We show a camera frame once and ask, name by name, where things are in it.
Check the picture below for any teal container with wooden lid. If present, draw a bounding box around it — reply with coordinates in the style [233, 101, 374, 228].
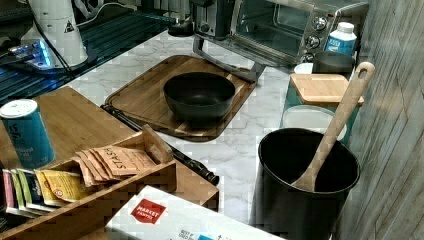
[284, 73, 365, 144]

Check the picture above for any small white cup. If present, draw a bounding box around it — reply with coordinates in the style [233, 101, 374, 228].
[294, 63, 313, 74]

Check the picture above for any green tea packet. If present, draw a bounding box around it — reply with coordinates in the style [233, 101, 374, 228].
[12, 169, 43, 215]

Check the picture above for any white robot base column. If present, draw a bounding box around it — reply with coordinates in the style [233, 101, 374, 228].
[21, 0, 88, 70]

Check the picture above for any white Market Pantry box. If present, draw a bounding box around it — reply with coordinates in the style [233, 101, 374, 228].
[106, 186, 284, 240]

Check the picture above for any small dark metal pot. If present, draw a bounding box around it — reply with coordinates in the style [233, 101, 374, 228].
[312, 51, 354, 74]

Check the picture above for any black rod handle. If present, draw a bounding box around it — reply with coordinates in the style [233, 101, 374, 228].
[101, 104, 220, 186]

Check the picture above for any black utensil crock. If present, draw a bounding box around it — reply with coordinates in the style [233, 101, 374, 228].
[249, 127, 361, 240]

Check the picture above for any wooden tray cutting board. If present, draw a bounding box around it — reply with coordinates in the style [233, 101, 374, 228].
[105, 55, 256, 142]

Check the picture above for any black bowl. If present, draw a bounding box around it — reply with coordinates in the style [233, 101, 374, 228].
[163, 72, 236, 121]

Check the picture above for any blue salt canister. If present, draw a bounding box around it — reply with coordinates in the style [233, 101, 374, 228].
[1, 99, 55, 169]

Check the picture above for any brown tea packets stack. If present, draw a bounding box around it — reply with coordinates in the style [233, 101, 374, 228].
[72, 145, 155, 187]

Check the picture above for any wooden spoon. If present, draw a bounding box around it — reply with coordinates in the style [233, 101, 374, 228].
[292, 62, 375, 192]

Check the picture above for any pink tea packet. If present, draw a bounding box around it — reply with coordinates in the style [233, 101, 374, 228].
[3, 169, 16, 210]

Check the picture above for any yellow tea packet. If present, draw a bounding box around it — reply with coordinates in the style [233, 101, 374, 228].
[35, 170, 88, 207]

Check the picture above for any white blue plastic bottle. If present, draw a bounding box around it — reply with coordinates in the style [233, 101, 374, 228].
[325, 22, 357, 56]

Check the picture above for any wooden tea organizer box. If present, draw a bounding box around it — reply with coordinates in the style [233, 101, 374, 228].
[1, 125, 177, 240]

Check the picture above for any large bamboo cutting board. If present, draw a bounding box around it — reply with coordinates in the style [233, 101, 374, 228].
[35, 87, 219, 211]

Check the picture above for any silver toaster oven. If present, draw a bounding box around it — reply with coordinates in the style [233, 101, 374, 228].
[190, 0, 369, 82]

